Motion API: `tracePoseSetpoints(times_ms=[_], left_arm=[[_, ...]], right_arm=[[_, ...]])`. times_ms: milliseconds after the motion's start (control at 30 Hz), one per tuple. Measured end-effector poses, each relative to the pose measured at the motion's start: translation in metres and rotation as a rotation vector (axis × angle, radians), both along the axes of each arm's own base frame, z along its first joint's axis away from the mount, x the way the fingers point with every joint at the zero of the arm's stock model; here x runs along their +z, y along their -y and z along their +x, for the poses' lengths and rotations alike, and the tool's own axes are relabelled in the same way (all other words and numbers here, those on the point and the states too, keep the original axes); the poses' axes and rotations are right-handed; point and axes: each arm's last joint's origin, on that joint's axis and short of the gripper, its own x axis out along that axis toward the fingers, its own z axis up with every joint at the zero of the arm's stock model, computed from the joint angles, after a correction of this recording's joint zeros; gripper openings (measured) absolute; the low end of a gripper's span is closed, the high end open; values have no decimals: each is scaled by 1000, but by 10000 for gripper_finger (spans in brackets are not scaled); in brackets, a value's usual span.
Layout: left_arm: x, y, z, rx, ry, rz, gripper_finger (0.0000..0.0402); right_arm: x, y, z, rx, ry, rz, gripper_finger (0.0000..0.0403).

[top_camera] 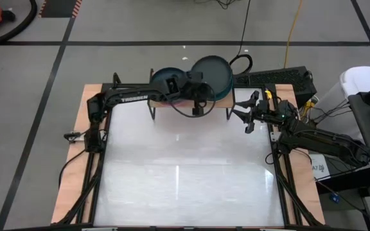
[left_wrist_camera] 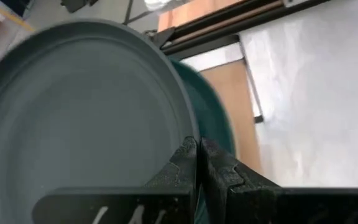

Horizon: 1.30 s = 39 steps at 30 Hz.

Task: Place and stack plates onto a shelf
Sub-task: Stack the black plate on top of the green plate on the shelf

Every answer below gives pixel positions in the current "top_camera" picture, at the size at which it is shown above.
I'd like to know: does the red vacuum cleaner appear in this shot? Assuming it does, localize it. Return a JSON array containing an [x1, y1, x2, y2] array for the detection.
[[0, 0, 39, 49]]

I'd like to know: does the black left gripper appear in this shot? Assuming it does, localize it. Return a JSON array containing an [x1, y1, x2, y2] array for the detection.
[[178, 71, 207, 117]]

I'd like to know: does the black hazard-striped floor mat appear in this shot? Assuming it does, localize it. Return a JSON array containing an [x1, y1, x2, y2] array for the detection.
[[39, 0, 84, 19]]

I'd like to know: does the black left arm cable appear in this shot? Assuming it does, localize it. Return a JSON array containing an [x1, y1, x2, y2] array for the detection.
[[58, 148, 89, 190]]

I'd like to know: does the black coiled floor cable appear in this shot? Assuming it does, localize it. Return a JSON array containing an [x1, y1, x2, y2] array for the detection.
[[226, 0, 254, 76]]

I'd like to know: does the dark teal plate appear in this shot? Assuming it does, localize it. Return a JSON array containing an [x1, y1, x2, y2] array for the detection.
[[150, 66, 191, 105]]

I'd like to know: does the wooden shelf with black legs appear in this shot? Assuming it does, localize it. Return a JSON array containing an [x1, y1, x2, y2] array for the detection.
[[148, 67, 237, 121]]

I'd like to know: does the black computer case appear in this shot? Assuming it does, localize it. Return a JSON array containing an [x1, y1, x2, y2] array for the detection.
[[234, 66, 318, 109]]

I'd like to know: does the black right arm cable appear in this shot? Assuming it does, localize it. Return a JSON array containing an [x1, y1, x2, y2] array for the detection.
[[265, 146, 314, 168]]

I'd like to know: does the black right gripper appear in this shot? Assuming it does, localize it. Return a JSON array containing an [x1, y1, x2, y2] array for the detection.
[[235, 90, 278, 135]]

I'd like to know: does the white table mat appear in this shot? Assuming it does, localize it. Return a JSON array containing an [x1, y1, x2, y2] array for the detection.
[[93, 86, 285, 227]]

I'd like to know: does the black desk base beam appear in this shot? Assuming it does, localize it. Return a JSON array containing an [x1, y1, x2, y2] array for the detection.
[[315, 166, 370, 195]]

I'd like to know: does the yellow floor cable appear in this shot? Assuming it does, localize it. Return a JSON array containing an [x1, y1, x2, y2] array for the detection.
[[283, 0, 304, 69]]

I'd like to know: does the magenta plate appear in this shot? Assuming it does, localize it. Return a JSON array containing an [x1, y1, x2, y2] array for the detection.
[[154, 98, 188, 107]]

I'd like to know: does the small black clamp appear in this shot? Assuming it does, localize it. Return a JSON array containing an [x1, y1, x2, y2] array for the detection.
[[64, 130, 85, 142]]

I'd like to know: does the black metal table frame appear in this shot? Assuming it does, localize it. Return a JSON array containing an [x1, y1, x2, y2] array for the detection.
[[56, 72, 326, 231]]

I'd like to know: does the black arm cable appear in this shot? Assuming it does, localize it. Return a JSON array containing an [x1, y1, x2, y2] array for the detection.
[[265, 146, 314, 168], [58, 148, 89, 190]]

